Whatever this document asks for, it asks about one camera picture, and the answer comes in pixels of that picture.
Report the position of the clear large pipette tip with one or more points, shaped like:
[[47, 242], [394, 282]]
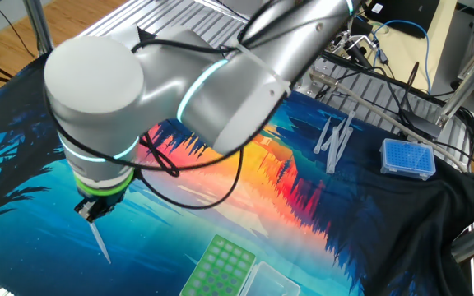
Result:
[[333, 152], [343, 146], [322, 135], [347, 123], [99, 242], [332, 137]]

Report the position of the black box white label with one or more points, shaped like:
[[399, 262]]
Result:
[[405, 16]]

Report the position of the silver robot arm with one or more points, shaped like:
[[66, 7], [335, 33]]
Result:
[[138, 82]]

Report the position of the clear plastic container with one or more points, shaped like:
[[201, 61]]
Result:
[[270, 283]]

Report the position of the blue pipette tip box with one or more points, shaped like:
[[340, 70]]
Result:
[[407, 158]]

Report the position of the black power adapter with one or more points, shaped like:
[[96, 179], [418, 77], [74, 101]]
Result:
[[422, 123]]

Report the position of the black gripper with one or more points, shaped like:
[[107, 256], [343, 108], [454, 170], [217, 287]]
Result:
[[109, 201]]

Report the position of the landscape print cloth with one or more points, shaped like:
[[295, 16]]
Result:
[[220, 230]]

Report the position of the green top pipette tip holder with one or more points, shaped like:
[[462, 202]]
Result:
[[220, 267]]

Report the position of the white cabinet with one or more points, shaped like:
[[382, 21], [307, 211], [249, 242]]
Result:
[[447, 70]]

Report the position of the beige desk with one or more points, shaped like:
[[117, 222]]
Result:
[[401, 53]]

